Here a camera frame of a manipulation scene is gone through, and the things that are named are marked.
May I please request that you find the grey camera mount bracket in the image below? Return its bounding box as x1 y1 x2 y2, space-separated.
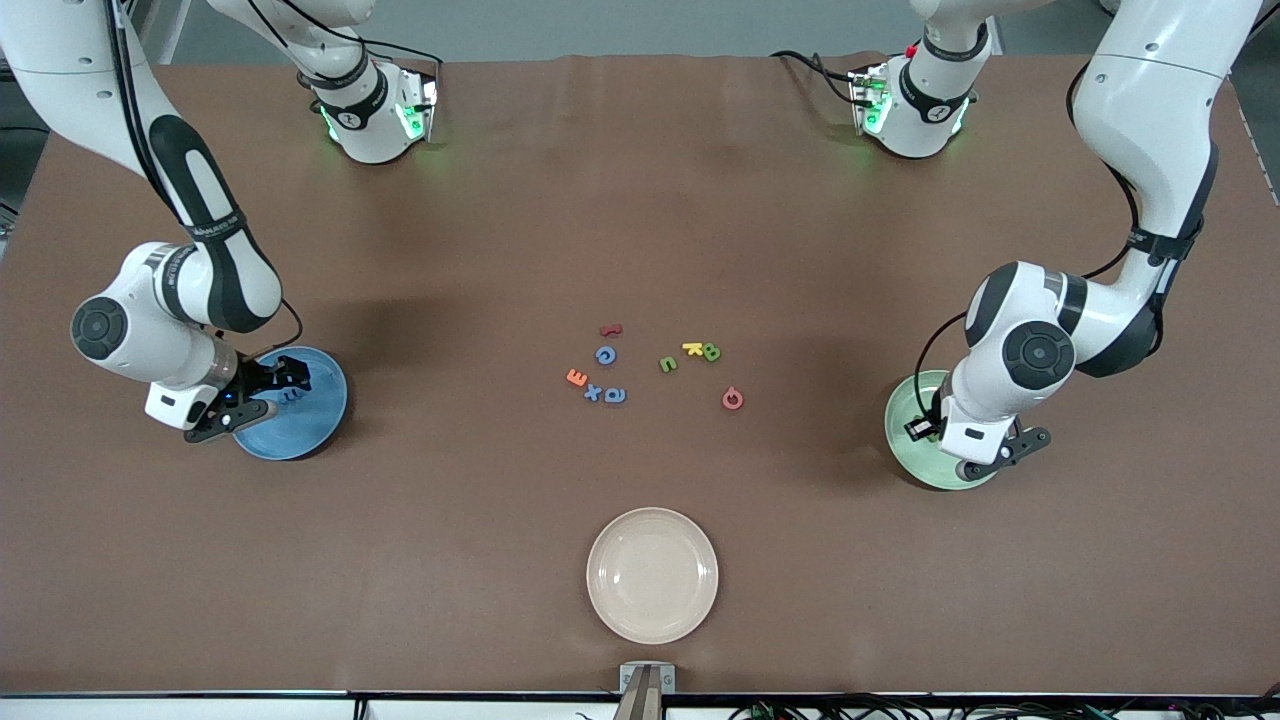
612 662 677 720

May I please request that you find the green plate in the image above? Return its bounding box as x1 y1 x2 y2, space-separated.
884 370 1001 492

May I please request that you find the left arm base cable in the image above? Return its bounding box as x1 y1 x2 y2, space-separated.
770 48 863 107

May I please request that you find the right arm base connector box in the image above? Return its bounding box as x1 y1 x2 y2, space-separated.
395 68 439 141

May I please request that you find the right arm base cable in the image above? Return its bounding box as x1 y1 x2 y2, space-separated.
355 36 445 86

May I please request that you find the blue plate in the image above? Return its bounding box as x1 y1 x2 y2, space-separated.
232 346 349 462

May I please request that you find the cream plate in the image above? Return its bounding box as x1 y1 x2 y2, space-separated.
586 507 719 645

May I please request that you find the white table edge rail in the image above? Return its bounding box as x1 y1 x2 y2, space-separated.
0 697 1280 720

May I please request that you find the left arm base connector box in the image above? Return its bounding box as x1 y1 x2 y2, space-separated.
848 62 893 136

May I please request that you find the brown table cover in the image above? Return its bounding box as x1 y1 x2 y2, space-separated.
0 52 1280 697

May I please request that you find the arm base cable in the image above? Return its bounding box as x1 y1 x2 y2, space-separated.
355 36 445 86
770 48 863 107

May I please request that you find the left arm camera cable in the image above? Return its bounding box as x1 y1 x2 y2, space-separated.
913 60 1201 426

